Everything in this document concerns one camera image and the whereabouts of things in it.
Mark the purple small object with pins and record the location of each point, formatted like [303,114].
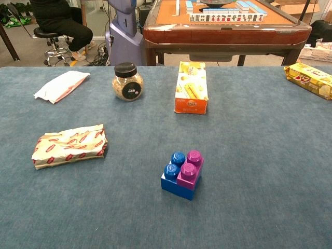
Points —
[190,169]

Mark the blue and magenta toy block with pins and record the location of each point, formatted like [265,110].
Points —
[176,189]

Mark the orange biscuit box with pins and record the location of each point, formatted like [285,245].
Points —
[190,88]

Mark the glass jar with black lid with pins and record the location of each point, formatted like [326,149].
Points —
[127,88]

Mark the crumpled red-patterned paper bag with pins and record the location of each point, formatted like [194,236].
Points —
[70,146]

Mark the brown mahjong table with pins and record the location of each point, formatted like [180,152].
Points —
[220,33]

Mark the white pink pouch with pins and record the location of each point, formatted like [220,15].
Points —
[59,86]

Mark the face-up mahjong tile row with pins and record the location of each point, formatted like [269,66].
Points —
[225,17]

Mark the blue-backed mahjong tile row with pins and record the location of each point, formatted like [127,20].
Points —
[220,11]

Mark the black dish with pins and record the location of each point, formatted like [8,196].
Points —
[216,2]

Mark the black rolling stool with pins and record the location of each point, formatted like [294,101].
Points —
[52,55]

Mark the person in black clothes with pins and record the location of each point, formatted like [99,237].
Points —
[64,28]

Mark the yellow snack packet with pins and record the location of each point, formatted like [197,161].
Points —
[311,80]

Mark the white plastic basket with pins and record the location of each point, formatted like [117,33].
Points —
[316,55]

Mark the dark table leg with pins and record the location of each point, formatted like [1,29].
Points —
[9,44]

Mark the green bag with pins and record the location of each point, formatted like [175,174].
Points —
[15,23]

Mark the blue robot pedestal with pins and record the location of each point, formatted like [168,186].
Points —
[124,39]

